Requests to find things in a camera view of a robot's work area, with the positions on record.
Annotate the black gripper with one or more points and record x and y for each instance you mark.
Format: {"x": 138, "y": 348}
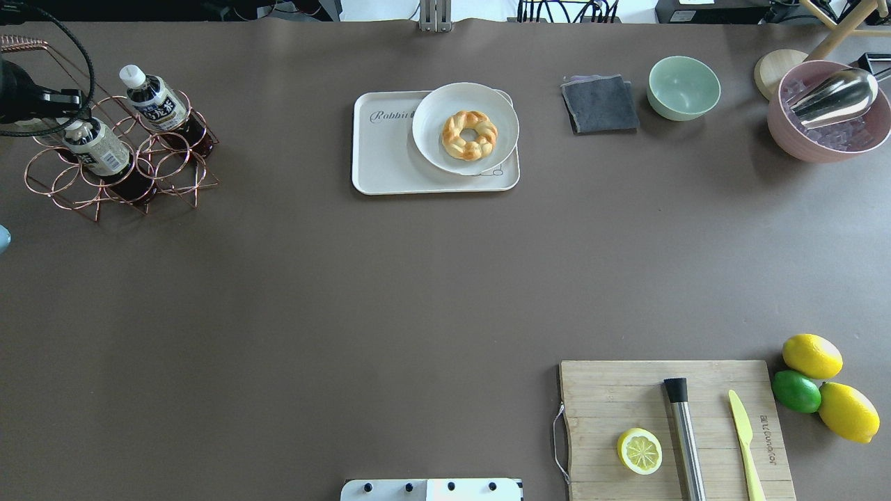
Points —
{"x": 23, "y": 93}

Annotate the tea bottle carried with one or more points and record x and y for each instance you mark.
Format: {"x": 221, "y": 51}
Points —
{"x": 105, "y": 156}

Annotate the tea bottle rear rack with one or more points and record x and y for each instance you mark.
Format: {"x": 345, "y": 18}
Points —
{"x": 165, "y": 112}

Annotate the cream serving tray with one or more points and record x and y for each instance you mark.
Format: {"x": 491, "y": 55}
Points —
{"x": 386, "y": 162}

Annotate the white plate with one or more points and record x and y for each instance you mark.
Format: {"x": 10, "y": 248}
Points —
{"x": 440, "y": 104}

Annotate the braided donut pastry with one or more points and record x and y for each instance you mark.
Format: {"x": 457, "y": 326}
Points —
{"x": 469, "y": 135}

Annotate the grey folded cloth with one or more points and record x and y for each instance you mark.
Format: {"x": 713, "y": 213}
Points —
{"x": 598, "y": 103}

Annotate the wooden cutting board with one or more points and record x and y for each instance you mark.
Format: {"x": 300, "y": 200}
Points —
{"x": 605, "y": 398}

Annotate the mint green bowl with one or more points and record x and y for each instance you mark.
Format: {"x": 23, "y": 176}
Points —
{"x": 682, "y": 88}

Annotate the half lemon slice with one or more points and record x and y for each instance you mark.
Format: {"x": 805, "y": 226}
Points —
{"x": 640, "y": 451}

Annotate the steel muddler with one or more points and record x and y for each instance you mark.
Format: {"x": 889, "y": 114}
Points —
{"x": 677, "y": 392}

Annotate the wooden glass holder stand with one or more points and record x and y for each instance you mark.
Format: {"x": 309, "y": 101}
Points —
{"x": 770, "y": 69}

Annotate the yellow plastic knife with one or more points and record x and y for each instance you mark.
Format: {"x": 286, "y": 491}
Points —
{"x": 745, "y": 436}

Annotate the pink bowl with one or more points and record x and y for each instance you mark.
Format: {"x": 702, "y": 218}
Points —
{"x": 806, "y": 76}

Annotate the green lime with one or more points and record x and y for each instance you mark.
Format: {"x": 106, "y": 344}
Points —
{"x": 796, "y": 391}

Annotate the metal ice scoop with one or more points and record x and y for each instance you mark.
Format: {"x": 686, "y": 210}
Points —
{"x": 842, "y": 96}

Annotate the yellow lemon far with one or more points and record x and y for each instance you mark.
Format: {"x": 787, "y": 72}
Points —
{"x": 813, "y": 356}

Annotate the yellow lemon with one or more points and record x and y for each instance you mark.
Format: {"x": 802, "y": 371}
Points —
{"x": 848, "y": 413}
{"x": 813, "y": 356}

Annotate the clear ice cubes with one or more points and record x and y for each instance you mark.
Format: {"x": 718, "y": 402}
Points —
{"x": 850, "y": 135}

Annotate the yellow lemon near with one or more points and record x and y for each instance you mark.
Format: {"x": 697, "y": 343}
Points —
{"x": 848, "y": 413}

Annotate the copper wire bottle rack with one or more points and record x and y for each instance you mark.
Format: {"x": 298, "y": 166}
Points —
{"x": 54, "y": 172}

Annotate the aluminium frame post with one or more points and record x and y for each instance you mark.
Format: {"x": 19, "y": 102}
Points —
{"x": 435, "y": 16}

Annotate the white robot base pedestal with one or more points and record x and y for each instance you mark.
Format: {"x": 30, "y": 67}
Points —
{"x": 497, "y": 488}

